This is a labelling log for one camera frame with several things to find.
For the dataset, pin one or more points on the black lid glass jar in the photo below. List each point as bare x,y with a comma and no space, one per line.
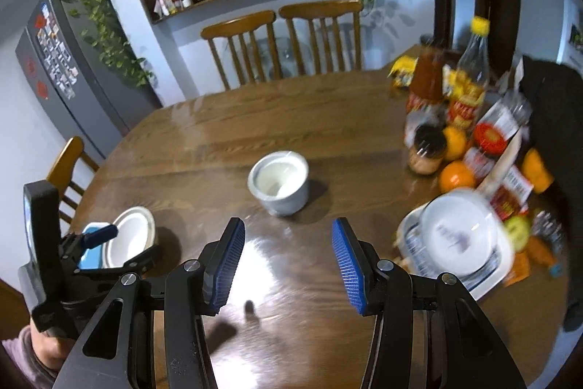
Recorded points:
426,147

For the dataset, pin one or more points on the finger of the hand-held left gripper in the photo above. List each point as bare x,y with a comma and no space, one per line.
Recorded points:
100,234
136,263

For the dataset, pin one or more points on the yellow snack packet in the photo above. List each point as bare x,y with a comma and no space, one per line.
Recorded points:
403,72

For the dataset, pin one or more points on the green apple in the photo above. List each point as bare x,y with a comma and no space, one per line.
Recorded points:
518,232

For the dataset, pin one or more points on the blue oval dish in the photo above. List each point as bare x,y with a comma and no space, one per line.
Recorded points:
93,257

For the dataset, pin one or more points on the striped label packet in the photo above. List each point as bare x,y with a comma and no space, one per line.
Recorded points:
512,193

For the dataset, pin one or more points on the white cabinet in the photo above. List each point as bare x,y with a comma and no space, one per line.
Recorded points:
571,6

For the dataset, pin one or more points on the white square plate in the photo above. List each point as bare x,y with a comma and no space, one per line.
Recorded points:
501,266

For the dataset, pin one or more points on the red lid clear jar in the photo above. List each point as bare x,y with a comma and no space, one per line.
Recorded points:
501,120

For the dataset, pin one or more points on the trailing green plant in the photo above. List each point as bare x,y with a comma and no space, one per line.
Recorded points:
100,15

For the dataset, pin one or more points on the white ceramic bowl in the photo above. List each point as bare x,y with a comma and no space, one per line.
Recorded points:
130,234
291,193
455,229

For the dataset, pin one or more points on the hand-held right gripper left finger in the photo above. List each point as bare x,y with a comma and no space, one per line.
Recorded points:
225,266

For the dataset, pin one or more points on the person's left forearm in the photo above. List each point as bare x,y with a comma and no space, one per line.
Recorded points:
16,364

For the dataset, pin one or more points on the grey refrigerator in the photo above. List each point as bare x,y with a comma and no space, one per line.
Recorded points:
91,88

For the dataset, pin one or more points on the person's left hand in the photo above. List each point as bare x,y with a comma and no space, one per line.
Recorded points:
48,350

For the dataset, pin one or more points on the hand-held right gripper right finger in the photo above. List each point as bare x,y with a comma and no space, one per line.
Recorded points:
348,266

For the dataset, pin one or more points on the yellow cap oil bottle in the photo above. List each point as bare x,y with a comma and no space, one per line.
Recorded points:
471,65

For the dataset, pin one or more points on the wooden chair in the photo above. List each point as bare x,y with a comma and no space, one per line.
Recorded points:
239,29
68,170
321,10

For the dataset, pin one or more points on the red and white packet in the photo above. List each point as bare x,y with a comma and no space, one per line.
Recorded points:
478,163

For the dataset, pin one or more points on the orange snack packet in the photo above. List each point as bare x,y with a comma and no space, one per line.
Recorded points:
517,268

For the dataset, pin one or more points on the orange sauce bottle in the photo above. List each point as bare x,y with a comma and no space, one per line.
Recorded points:
428,74

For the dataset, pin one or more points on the orange fruit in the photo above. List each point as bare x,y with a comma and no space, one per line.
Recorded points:
457,177
537,170
455,143

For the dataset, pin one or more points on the group of fridge magnets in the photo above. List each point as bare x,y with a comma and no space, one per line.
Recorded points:
57,51

